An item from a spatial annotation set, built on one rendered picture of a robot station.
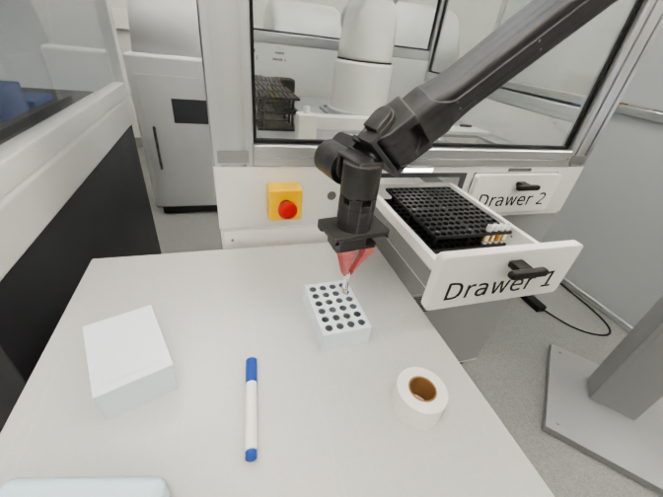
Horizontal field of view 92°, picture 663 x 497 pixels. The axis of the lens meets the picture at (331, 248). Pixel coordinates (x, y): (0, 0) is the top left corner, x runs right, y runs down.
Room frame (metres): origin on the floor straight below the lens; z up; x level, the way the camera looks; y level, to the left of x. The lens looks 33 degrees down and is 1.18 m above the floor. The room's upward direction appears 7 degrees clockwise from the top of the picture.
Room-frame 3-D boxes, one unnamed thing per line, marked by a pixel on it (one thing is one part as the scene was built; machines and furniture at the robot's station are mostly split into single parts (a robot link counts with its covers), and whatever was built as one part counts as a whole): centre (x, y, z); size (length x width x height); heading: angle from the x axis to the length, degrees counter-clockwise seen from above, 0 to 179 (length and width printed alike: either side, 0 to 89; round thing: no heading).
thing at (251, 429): (0.24, 0.08, 0.77); 0.14 x 0.02 x 0.02; 15
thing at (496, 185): (0.87, -0.49, 0.87); 0.29 x 0.02 x 0.11; 110
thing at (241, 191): (1.23, -0.06, 0.87); 1.02 x 0.95 x 0.14; 110
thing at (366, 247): (0.45, -0.02, 0.88); 0.07 x 0.07 x 0.09; 27
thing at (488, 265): (0.46, -0.30, 0.87); 0.29 x 0.02 x 0.11; 110
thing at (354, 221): (0.45, -0.03, 0.96); 0.10 x 0.07 x 0.07; 117
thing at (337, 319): (0.41, -0.02, 0.78); 0.12 x 0.08 x 0.04; 22
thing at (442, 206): (0.65, -0.23, 0.87); 0.22 x 0.18 x 0.06; 20
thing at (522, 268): (0.43, -0.31, 0.91); 0.07 x 0.04 x 0.01; 110
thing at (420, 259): (0.66, -0.23, 0.86); 0.40 x 0.26 x 0.06; 20
